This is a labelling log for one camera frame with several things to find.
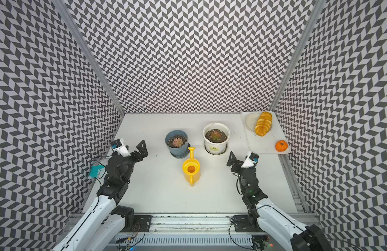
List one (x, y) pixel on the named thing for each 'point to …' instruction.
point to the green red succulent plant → (215, 136)
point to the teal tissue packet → (93, 170)
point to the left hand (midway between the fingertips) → (136, 144)
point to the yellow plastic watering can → (191, 168)
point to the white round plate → (251, 120)
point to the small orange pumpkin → (281, 146)
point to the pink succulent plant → (178, 142)
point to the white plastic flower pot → (213, 147)
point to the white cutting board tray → (265, 144)
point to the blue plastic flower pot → (172, 135)
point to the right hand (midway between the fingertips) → (237, 156)
